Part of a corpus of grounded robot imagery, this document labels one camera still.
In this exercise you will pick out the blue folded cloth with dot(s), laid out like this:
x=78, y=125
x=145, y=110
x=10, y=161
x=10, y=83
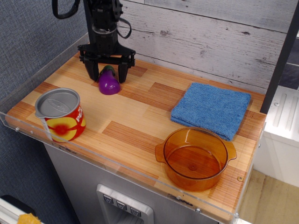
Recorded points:
x=218, y=110

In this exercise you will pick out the black vertical post left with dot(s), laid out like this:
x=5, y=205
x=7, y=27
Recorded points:
x=88, y=21

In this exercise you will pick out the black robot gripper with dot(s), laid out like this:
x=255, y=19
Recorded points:
x=106, y=49

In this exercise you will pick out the grey cabinet with dispenser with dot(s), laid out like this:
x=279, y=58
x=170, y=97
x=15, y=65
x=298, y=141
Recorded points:
x=100, y=196

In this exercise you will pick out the clear acrylic table guard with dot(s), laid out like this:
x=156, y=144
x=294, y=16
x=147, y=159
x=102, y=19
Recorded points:
x=123, y=130

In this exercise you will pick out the yellow black object bottom-left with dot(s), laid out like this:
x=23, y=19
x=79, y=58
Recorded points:
x=11, y=209

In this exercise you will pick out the orange transparent plastic pot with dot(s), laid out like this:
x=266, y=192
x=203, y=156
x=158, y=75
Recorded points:
x=194, y=158

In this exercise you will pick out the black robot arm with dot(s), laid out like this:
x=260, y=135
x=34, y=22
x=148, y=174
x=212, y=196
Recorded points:
x=102, y=18

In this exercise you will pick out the white appliance at right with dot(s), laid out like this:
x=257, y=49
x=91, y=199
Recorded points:
x=277, y=154

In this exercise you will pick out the purple toy eggplant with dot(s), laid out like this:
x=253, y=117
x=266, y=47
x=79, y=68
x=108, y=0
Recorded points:
x=108, y=84

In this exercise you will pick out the black vertical post right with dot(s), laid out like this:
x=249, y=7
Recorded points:
x=282, y=60

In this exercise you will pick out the red yellow peach can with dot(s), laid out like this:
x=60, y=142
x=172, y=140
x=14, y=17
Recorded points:
x=61, y=114

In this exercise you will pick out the black vertical post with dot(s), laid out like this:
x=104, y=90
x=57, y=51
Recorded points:
x=282, y=60
x=88, y=21

